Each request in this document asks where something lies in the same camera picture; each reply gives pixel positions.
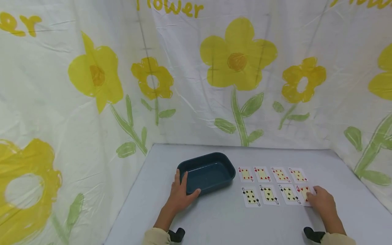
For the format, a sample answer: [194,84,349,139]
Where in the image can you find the red hearts playing card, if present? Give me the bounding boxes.
[295,185,316,207]

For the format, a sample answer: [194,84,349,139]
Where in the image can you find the dark blue plastic tray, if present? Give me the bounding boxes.
[177,152,236,196]

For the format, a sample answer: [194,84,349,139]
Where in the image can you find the person's left forearm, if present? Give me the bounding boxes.
[143,205,182,245]

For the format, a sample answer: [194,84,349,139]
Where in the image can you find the person's right forearm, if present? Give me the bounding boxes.
[319,212,357,245]

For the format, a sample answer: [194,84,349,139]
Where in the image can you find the person's left hand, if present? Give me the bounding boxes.
[165,169,202,215]

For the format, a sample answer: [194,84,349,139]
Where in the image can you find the black wrist band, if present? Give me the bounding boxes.
[167,228,186,243]
[303,227,326,244]

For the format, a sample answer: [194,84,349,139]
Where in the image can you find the person's right hand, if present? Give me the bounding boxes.
[306,186,338,219]

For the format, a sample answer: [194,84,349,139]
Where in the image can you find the group of laid-out playing cards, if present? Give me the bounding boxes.
[238,166,309,208]

